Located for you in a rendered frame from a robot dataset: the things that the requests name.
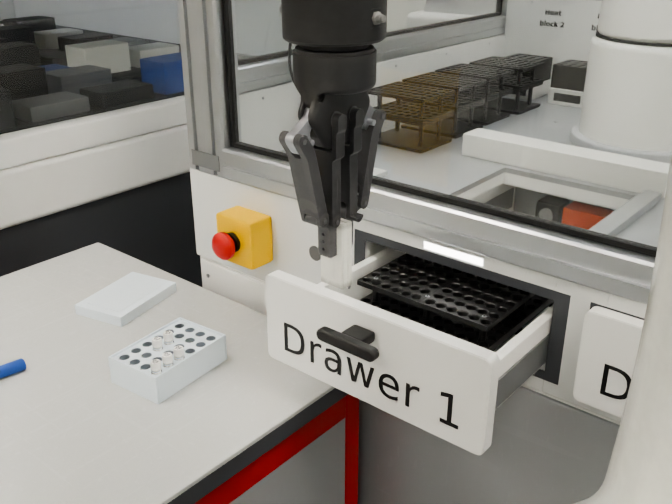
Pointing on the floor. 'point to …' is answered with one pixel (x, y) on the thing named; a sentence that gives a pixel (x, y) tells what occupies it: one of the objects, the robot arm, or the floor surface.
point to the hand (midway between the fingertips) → (336, 251)
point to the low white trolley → (27, 484)
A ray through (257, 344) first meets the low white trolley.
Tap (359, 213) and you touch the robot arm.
